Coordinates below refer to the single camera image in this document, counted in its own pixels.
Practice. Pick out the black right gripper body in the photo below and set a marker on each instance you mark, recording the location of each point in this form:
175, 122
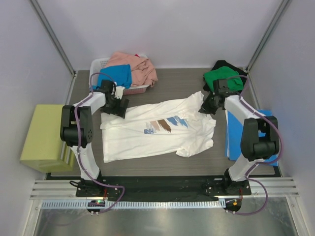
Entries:
212, 96

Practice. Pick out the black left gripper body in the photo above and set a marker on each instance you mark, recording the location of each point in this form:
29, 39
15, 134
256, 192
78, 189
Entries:
114, 105

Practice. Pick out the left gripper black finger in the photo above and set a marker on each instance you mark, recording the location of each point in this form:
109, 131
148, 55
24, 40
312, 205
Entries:
109, 112
122, 107

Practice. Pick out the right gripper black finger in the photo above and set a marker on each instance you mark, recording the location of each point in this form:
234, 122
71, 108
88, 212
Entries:
212, 111
206, 106

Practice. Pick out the white printed t-shirt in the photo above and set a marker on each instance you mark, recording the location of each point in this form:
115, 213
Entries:
154, 129

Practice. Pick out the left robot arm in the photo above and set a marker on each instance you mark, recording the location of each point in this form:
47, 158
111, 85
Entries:
77, 129

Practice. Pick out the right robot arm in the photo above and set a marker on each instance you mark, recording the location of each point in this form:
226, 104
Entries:
236, 104

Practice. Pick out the green t-shirt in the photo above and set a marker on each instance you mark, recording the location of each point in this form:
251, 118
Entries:
234, 84

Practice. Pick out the blue folder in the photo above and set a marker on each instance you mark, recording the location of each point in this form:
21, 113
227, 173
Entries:
233, 137

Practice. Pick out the blue t-shirt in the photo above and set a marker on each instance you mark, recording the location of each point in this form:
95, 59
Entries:
119, 74

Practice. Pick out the pink t-shirt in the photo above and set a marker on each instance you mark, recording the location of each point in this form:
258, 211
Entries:
142, 70

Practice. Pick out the black t-shirt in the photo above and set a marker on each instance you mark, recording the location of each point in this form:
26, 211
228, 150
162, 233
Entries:
221, 63

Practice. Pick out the white plastic laundry basket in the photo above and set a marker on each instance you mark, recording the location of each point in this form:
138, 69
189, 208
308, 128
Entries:
99, 64

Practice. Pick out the yellow-green foam block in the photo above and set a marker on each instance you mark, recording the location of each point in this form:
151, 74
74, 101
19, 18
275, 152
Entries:
43, 149

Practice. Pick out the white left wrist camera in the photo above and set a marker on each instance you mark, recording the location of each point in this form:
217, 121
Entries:
119, 92

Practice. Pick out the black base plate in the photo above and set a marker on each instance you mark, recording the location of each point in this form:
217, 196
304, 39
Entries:
163, 189

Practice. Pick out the aluminium rail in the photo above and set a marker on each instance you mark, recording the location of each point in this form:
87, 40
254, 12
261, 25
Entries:
61, 189

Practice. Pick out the white slotted cable duct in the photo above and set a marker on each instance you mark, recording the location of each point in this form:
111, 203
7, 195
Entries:
94, 204

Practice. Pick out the right aluminium frame post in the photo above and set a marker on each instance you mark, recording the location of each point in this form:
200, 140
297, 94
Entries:
283, 6

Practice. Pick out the aluminium frame post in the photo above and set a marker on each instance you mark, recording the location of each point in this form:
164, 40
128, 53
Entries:
283, 6
49, 30

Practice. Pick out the left aluminium frame post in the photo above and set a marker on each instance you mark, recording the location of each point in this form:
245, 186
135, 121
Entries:
49, 30

